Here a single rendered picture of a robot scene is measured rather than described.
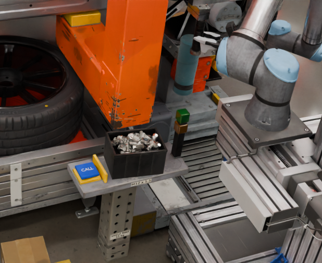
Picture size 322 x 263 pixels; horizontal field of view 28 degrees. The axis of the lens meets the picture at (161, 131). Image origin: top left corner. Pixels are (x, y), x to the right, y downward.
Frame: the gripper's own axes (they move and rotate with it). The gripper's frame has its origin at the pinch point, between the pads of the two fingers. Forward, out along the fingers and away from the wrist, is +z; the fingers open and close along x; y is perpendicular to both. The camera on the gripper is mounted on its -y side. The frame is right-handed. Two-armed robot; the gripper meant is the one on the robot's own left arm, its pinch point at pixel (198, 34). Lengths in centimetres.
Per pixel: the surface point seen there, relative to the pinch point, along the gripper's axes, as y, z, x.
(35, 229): 83, 45, -47
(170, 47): 17.9, 14.3, 15.9
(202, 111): 61, -1, 38
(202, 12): -10.6, -0.4, -1.6
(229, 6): -7.2, -7.2, 15.8
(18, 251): 65, 38, -75
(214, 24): 0.1, -3.4, 12.2
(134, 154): 27, 6, -48
